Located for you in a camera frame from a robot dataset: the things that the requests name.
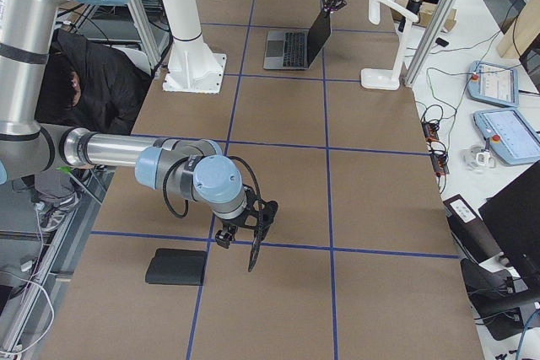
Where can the orange black power strip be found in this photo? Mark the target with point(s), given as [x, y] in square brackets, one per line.
[437, 149]

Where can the person in black jacket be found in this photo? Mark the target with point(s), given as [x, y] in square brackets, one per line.
[90, 85]

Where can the aluminium frame post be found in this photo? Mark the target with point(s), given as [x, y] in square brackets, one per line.
[428, 39]

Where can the black mouse pad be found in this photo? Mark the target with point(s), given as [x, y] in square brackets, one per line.
[177, 267]

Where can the white pillar mount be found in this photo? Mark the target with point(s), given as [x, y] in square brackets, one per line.
[192, 66]

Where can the teach pendant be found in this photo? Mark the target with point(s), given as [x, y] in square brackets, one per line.
[509, 135]
[493, 84]

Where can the silver laptop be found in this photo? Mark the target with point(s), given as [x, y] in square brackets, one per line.
[296, 50]

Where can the upper teach pendant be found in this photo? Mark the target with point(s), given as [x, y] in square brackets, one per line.
[493, 84]

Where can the lower teach pendant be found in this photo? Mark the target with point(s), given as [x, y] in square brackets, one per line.
[509, 135]

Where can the black monitor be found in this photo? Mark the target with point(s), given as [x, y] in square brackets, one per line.
[512, 218]

